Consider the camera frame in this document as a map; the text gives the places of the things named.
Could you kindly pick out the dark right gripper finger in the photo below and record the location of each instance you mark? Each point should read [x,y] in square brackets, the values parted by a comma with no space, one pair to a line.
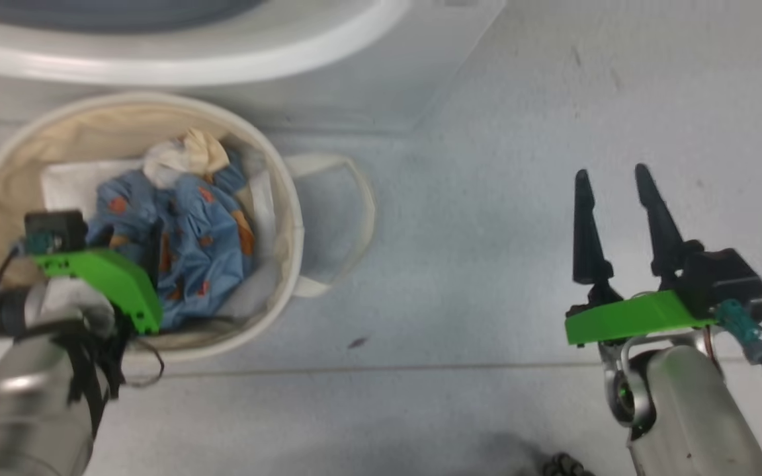
[589,244]
[662,238]

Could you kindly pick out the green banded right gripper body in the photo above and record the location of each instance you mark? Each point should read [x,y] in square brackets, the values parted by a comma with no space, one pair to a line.
[645,314]

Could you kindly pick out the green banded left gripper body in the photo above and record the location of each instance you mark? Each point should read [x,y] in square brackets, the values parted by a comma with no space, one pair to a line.
[116,277]

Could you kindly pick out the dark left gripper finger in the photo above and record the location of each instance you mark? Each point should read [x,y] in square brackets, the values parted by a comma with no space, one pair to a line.
[102,237]
[154,251]

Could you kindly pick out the blue orange-print garment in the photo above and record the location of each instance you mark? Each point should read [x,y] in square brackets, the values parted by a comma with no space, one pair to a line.
[202,251]

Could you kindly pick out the cream and blue garment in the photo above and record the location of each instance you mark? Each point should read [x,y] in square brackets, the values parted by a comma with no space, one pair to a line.
[189,155]

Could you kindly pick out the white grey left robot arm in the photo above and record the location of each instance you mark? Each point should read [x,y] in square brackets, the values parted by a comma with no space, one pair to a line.
[24,410]

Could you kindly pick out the cream fabric laundry basket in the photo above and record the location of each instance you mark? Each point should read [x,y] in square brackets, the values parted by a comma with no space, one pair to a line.
[57,142]

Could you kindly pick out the white washing machine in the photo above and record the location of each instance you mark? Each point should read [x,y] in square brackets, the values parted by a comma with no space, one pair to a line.
[368,79]

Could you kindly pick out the white folded cloth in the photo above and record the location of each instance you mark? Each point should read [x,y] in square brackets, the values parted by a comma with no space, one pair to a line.
[67,188]

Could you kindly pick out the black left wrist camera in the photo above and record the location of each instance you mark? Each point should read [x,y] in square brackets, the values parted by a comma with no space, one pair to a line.
[57,231]

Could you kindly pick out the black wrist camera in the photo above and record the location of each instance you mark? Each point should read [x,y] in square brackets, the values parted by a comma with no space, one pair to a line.
[718,277]
[57,231]

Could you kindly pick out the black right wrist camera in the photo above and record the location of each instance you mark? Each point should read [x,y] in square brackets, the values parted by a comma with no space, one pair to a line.
[718,277]

